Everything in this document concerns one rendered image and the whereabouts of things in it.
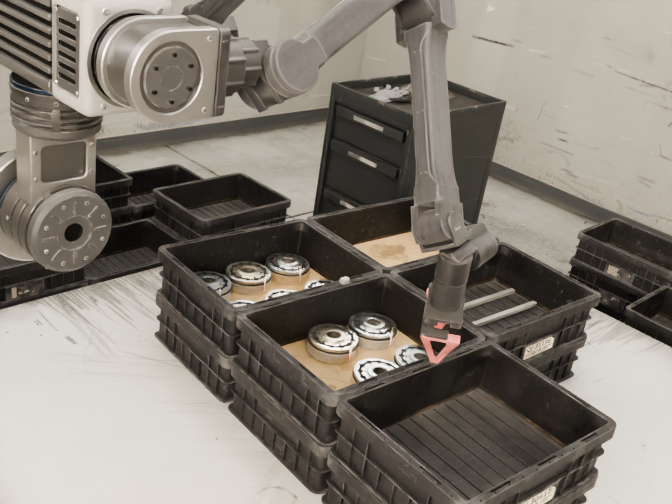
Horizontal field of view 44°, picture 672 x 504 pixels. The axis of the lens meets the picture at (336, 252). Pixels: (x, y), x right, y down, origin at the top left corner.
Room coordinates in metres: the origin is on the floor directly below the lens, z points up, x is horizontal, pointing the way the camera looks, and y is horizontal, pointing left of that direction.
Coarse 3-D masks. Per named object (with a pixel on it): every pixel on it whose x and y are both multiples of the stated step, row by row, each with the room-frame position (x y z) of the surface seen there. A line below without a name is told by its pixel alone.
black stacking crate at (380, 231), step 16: (384, 208) 2.00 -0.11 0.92; (400, 208) 2.05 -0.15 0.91; (320, 224) 1.86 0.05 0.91; (336, 224) 1.89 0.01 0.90; (352, 224) 1.93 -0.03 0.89; (368, 224) 1.97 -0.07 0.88; (384, 224) 2.01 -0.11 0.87; (400, 224) 2.06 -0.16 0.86; (352, 240) 1.94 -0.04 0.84; (368, 240) 1.98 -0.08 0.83
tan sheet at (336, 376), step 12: (396, 336) 1.52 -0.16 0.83; (288, 348) 1.41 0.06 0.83; (300, 348) 1.41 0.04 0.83; (360, 348) 1.45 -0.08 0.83; (396, 348) 1.47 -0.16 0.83; (300, 360) 1.37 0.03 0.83; (312, 360) 1.38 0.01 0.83; (360, 360) 1.41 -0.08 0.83; (312, 372) 1.34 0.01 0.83; (324, 372) 1.34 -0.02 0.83; (336, 372) 1.35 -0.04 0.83; (348, 372) 1.36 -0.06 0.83; (336, 384) 1.31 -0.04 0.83; (348, 384) 1.32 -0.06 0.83
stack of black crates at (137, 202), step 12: (156, 168) 3.10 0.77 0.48; (168, 168) 3.14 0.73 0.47; (180, 168) 3.16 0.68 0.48; (132, 180) 3.01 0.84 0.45; (144, 180) 3.06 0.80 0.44; (156, 180) 3.10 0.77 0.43; (168, 180) 3.14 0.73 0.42; (180, 180) 3.15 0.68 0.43; (192, 180) 3.10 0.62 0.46; (132, 192) 3.02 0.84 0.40; (144, 192) 3.06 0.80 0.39; (132, 204) 2.72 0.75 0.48; (144, 204) 2.73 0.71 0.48; (132, 216) 2.72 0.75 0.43; (144, 216) 2.74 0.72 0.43
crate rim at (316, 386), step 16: (336, 288) 1.50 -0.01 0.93; (272, 304) 1.40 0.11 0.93; (288, 304) 1.41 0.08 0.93; (240, 320) 1.32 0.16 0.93; (256, 336) 1.28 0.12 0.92; (480, 336) 1.40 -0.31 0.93; (272, 352) 1.25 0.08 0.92; (288, 352) 1.24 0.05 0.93; (288, 368) 1.21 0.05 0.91; (304, 368) 1.20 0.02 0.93; (400, 368) 1.25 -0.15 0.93; (304, 384) 1.18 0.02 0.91; (320, 384) 1.16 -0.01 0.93; (352, 384) 1.17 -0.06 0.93; (368, 384) 1.18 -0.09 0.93; (336, 400) 1.13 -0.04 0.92
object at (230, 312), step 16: (272, 224) 1.77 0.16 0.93; (288, 224) 1.79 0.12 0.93; (304, 224) 1.81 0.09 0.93; (192, 240) 1.61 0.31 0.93; (208, 240) 1.63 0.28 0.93; (336, 240) 1.74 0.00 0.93; (160, 256) 1.54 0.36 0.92; (352, 256) 1.68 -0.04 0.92; (176, 272) 1.49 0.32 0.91; (192, 272) 1.47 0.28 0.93; (368, 272) 1.60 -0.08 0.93; (192, 288) 1.45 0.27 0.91; (208, 288) 1.42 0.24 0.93; (320, 288) 1.49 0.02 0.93; (224, 304) 1.37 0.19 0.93; (256, 304) 1.39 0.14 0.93
